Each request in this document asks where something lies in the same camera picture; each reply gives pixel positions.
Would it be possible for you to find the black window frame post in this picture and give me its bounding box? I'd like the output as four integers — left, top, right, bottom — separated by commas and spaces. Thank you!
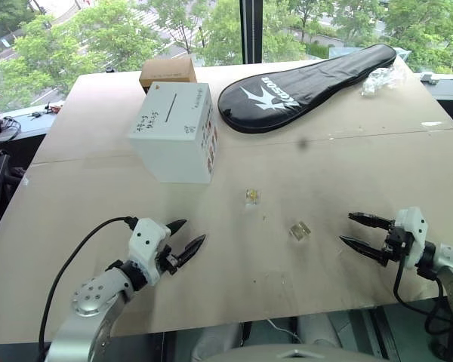
239, 0, 264, 66

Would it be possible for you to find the grey rounded robot body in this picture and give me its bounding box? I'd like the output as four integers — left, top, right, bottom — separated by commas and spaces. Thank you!
206, 340, 393, 362

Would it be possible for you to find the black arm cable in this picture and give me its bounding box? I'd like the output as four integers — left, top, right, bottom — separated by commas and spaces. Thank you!
393, 254, 453, 359
38, 216, 139, 354

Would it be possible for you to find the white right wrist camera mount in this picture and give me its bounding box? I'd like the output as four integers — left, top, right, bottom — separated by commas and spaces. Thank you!
393, 206, 428, 271

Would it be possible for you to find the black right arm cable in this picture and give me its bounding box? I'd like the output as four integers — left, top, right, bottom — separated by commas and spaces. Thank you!
393, 254, 453, 359

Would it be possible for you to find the crumpled clear plastic wrap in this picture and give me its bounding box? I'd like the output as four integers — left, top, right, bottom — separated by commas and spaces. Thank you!
359, 66, 408, 99

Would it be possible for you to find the white cardboard box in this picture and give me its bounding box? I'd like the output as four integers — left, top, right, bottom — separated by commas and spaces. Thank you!
127, 81, 217, 185

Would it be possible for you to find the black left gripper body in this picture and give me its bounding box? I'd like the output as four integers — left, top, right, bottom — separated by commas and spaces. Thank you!
156, 242, 183, 277

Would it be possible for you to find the brown cardboard box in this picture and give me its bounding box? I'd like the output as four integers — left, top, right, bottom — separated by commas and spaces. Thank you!
138, 57, 199, 96

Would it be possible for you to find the wire mesh basket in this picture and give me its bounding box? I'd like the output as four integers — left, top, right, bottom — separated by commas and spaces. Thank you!
0, 115, 23, 143

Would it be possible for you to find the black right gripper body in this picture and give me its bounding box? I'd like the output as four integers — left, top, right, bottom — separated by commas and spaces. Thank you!
382, 219, 417, 265

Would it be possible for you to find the bunch of keys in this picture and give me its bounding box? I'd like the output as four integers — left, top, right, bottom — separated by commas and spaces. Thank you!
29, 102, 63, 118

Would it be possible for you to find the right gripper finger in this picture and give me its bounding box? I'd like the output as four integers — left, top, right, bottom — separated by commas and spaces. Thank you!
339, 235, 392, 268
347, 211, 396, 229

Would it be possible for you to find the black racket cover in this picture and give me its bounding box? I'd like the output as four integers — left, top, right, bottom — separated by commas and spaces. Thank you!
217, 43, 398, 134

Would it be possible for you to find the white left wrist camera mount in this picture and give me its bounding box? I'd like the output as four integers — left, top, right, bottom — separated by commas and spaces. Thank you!
127, 217, 172, 284

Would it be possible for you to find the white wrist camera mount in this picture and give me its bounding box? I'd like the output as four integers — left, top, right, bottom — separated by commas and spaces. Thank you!
393, 206, 428, 271
127, 217, 172, 284

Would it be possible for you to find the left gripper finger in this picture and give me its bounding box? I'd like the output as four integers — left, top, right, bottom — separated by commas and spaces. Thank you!
165, 219, 188, 238
176, 234, 208, 270

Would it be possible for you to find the thin white cable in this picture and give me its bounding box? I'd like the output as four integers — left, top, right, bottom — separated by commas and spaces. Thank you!
264, 318, 304, 345

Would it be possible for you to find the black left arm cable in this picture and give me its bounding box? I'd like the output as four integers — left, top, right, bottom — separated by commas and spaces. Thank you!
38, 216, 139, 354

